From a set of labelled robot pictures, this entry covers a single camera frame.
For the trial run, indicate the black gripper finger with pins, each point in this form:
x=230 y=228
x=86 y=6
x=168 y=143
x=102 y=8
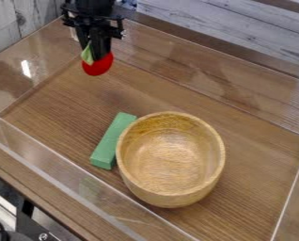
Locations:
x=101 y=41
x=84 y=35

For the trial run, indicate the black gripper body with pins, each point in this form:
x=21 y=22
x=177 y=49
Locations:
x=93 y=13

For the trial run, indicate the red plush strawberry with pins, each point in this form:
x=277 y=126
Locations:
x=96 y=67

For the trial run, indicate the green rectangular block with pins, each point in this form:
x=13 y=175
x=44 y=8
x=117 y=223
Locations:
x=104 y=157

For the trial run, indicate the wooden bowl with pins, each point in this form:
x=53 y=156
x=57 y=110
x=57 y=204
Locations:
x=170 y=158

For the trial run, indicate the black table leg bracket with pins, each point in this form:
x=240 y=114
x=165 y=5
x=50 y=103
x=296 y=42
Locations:
x=29 y=227

